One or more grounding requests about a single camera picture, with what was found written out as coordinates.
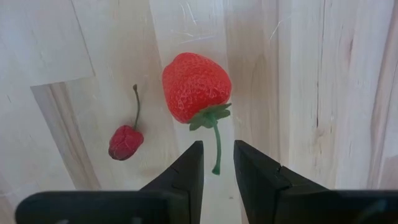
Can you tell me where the large red strawberry green stem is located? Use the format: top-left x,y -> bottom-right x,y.
161,52 -> 233,175

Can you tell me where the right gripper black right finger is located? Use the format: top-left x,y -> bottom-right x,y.
233,139 -> 398,224

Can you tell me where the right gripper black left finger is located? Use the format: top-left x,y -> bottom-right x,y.
14,140 -> 205,224

